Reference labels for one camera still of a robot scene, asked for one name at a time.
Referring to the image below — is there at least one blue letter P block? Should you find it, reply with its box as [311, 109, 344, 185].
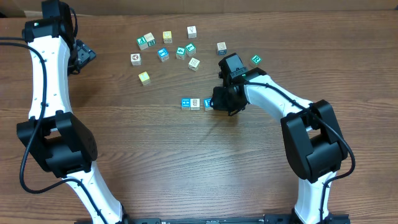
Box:
[203, 98, 213, 111]

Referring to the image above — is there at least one white patterned block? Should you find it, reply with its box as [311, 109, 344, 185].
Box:
[188, 57, 200, 71]
[190, 98, 200, 111]

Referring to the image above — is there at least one green letter R block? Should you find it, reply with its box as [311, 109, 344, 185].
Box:
[250, 55, 262, 67]

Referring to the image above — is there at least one blue arrows block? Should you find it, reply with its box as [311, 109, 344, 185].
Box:
[181, 98, 191, 110]

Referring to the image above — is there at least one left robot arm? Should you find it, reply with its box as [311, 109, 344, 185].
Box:
[17, 0, 129, 223]

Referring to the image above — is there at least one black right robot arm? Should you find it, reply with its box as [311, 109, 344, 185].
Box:
[209, 54, 354, 223]

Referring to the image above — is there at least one cardboard panel at back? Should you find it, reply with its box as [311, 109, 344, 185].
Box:
[0, 0, 398, 18]

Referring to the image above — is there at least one white block blue side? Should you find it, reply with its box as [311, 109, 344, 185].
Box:
[216, 42, 227, 55]

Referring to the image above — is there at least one white block red circle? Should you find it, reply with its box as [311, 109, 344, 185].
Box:
[131, 54, 142, 66]

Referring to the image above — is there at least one green letter block far left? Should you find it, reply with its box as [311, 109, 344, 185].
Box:
[136, 36, 149, 50]

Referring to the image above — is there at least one green letter L block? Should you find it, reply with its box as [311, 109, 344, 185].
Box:
[185, 43, 197, 57]

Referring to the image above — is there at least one yellow block lower left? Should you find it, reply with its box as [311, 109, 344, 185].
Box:
[139, 72, 150, 86]

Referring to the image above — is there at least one white block dark green side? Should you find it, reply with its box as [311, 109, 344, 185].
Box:
[144, 32, 156, 47]

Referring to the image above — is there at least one green number four block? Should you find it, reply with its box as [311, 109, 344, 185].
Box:
[176, 47, 186, 60]

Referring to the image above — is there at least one white block top right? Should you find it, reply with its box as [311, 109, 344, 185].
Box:
[187, 26, 197, 39]

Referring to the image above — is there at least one blue picture block left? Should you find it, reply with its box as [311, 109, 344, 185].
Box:
[157, 48, 169, 62]

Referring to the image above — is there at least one yellow block top row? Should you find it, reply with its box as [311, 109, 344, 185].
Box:
[162, 30, 172, 44]

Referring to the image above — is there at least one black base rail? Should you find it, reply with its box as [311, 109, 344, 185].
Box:
[119, 215, 291, 224]

